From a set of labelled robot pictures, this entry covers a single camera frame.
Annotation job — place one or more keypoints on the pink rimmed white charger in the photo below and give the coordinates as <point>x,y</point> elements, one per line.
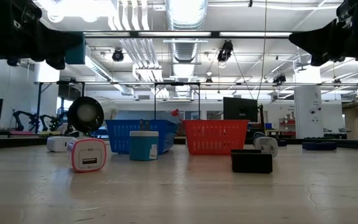
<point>87,155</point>

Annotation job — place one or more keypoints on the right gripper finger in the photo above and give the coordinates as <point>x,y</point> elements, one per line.
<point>319,40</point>

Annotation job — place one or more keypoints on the blue plastic basket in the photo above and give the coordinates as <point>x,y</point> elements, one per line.
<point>120,137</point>

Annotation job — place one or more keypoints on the white cube charger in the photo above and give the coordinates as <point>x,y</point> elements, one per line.
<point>57,144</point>

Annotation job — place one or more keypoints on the red plastic basket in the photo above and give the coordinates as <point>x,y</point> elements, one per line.
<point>216,137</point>

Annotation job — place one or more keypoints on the black digital clock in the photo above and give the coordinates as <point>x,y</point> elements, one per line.
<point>252,163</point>

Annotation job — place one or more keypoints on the black aluminium table frame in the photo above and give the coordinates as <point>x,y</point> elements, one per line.
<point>11,141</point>

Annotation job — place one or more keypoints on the teal charger with prongs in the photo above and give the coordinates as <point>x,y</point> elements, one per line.
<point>143,146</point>

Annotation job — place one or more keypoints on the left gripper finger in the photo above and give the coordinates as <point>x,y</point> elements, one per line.
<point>56,46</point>

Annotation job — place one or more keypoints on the black computer monitor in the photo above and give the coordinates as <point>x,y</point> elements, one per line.
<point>240,109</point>

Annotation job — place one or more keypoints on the black overhead camera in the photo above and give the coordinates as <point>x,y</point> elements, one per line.
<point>225,49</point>

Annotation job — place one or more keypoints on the red shelving unit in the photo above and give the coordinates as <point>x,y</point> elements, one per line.
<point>287,133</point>

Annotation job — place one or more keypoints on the black background robot arm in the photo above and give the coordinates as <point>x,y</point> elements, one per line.
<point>20,126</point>
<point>45,119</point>

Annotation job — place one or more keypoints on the white square pillar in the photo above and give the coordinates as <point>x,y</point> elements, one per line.
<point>308,109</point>

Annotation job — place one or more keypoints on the overhead LED light bar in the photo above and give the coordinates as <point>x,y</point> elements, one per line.
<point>215,34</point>

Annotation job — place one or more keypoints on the white cylindrical lamp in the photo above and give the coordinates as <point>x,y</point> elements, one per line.
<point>85,115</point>

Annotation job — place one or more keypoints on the black metal frame stand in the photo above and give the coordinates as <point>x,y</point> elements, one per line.
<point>177,83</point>
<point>38,109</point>

